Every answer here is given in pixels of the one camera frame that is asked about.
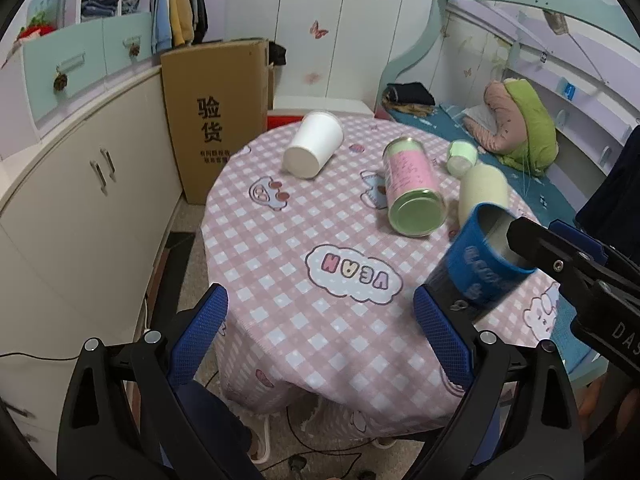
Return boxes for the blue box on shelf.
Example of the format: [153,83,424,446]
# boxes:
[560,82,576,101]

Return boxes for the teal drawer unit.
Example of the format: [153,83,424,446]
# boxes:
[0,8,156,162]

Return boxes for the hanging clothes row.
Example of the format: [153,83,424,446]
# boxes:
[151,0,208,54]

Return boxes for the cream plastic cup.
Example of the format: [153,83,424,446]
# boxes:
[458,164,510,226]

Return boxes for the folded dark clothes pile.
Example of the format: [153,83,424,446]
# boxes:
[382,82,436,117]

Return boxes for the small green white cup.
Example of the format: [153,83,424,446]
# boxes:
[446,140,478,179]

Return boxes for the red strawberry plush toy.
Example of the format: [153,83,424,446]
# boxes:
[17,11,56,40]

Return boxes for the white low cabinet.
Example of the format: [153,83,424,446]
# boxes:
[1,68,182,465]

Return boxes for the pink checkered tablecloth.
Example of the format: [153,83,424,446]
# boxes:
[199,112,564,434]

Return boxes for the pink green cylindrical can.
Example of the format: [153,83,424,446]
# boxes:
[382,136,447,237]

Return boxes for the brown cardboard box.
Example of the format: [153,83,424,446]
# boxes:
[160,39,269,205]

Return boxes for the white board on box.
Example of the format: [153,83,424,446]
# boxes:
[269,96,374,118]

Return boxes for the green pink plush pillow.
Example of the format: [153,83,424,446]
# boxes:
[462,78,559,177]

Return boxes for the blue black tin can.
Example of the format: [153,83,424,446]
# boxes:
[425,203,536,322]

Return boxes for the white wardrobe with butterflies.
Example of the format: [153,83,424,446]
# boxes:
[205,0,432,105]

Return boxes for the purple bed wall shelves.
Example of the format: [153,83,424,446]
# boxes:
[448,0,639,188]

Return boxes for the white paper cup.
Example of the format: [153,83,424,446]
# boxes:
[282,110,344,179]

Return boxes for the red storage box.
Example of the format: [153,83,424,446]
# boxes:
[266,106,377,132]

